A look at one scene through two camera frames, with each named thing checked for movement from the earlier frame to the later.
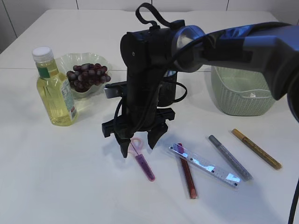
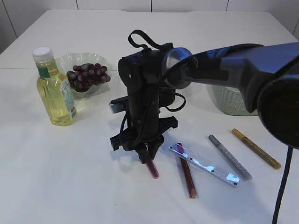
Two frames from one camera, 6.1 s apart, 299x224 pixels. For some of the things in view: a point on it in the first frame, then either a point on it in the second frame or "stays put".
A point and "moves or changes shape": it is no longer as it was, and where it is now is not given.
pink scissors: (135, 148) moves or changes shape
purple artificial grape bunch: (85, 76) stays put
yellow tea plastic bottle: (55, 91) stays put
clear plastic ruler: (223, 174) stays put
